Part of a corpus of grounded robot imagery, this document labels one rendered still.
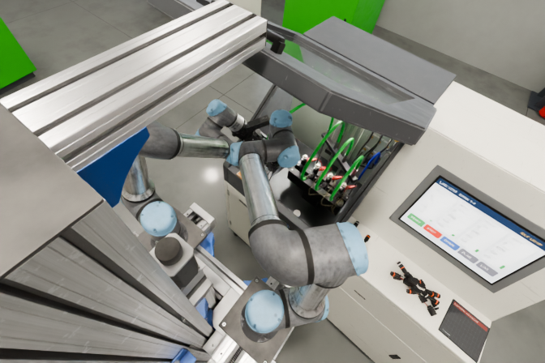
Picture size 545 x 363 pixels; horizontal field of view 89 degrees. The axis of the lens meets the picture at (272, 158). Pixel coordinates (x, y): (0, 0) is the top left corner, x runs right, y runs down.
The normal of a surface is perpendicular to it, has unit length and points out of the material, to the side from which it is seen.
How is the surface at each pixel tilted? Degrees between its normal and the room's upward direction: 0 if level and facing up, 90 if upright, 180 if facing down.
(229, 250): 0
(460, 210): 76
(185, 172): 0
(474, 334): 0
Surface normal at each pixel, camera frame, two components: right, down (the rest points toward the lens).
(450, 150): -0.61, 0.42
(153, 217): 0.18, -0.51
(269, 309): -0.04, -0.57
